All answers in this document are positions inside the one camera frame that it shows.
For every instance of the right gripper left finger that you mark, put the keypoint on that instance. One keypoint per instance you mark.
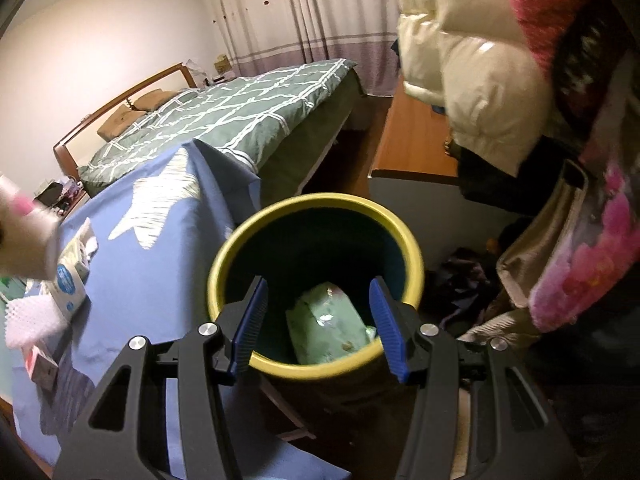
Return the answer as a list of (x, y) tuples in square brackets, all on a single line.
[(247, 316)]

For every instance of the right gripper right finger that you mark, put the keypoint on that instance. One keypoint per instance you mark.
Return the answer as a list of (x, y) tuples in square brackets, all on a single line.
[(390, 320)]

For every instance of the green wet wipes pack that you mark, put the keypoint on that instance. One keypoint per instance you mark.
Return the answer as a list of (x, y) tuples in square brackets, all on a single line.
[(325, 326)]

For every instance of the pink strawberry milk carton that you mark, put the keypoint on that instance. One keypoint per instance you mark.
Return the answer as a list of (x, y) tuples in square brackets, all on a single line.
[(41, 369)]

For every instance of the white foam net sleeve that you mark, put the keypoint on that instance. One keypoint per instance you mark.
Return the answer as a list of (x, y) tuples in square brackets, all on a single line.
[(31, 319)]

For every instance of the white yogurt cup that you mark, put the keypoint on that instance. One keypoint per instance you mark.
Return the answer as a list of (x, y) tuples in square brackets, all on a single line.
[(30, 241)]

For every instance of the yellow rim trash bin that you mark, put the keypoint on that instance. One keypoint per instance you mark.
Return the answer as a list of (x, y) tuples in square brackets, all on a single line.
[(307, 241)]

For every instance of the blue star tablecloth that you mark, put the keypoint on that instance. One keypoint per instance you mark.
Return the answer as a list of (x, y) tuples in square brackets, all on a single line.
[(158, 231)]

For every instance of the wooden desk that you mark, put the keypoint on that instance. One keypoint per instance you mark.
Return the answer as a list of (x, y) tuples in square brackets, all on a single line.
[(412, 176)]

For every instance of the white green medicine box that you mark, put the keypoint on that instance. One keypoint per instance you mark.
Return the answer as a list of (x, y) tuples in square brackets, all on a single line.
[(68, 288)]

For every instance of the floral bag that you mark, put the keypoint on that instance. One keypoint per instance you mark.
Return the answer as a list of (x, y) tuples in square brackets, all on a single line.
[(579, 246)]

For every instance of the bed with green quilt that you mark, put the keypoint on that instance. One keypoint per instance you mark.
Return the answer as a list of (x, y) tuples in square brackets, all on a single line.
[(279, 125)]

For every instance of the white nightstand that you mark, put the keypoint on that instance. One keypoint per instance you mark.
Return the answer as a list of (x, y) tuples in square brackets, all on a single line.
[(75, 202)]

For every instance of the left brown pillow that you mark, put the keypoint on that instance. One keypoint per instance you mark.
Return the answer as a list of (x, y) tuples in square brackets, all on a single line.
[(119, 121)]

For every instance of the brown pillow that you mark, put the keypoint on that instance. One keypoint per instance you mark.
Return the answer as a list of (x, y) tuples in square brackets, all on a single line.
[(153, 100), (119, 121)]

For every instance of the right brown pillow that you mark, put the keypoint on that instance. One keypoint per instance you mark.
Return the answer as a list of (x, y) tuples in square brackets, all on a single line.
[(153, 100)]

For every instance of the wooden headboard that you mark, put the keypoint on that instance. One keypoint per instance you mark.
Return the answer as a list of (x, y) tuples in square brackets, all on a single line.
[(77, 146)]

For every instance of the tissue box on far nightstand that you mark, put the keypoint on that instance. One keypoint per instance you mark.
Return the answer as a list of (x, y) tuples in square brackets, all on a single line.
[(222, 64)]

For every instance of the cream puffer jacket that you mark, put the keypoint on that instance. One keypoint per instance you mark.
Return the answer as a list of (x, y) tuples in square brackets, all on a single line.
[(470, 57)]

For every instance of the pink white curtain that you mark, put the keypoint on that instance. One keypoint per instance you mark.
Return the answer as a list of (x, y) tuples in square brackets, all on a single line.
[(260, 35)]

